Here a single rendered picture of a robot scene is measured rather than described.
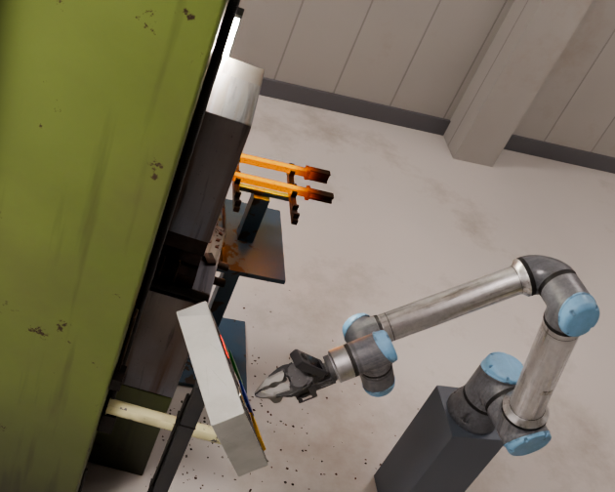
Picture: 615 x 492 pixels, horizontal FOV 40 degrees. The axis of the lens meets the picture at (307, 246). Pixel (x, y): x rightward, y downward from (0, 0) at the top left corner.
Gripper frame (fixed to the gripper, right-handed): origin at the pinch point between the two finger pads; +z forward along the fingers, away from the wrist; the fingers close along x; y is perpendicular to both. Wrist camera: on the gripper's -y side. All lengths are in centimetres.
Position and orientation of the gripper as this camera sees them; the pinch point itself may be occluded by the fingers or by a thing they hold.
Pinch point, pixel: (259, 391)
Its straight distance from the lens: 218.4
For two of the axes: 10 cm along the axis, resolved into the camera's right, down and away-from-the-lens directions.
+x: -3.3, -7.0, 6.3
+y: 1.5, 6.2, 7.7
